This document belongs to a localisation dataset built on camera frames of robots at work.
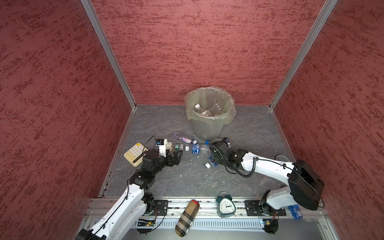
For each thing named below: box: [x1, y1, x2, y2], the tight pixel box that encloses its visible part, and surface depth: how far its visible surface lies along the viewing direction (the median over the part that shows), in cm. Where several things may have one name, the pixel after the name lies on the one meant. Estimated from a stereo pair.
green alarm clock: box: [216, 191, 236, 219], surface depth 73 cm
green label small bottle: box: [174, 143, 191, 151], surface depth 94 cm
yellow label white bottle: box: [194, 103, 212, 118], surface depth 99 cm
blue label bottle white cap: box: [192, 143, 209, 155], surface depth 92 cm
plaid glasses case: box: [175, 199, 200, 238], surface depth 70 cm
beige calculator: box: [123, 142, 149, 167], surface depth 94 cm
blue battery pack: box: [287, 204, 303, 221], surface depth 72 cm
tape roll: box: [274, 154, 291, 162], surface depth 94 cm
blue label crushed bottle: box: [204, 162, 219, 169], surface depth 87 cm
